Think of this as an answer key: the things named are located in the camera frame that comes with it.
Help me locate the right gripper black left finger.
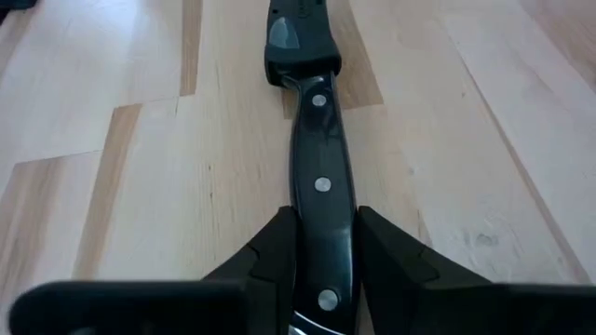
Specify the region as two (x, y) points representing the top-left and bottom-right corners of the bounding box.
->
(7, 206), (300, 335)

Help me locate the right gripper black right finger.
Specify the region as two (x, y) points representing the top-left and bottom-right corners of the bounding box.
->
(356, 205), (596, 335)

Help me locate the black-handled knife with sheath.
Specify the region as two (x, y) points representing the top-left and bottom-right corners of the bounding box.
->
(263, 0), (362, 335)

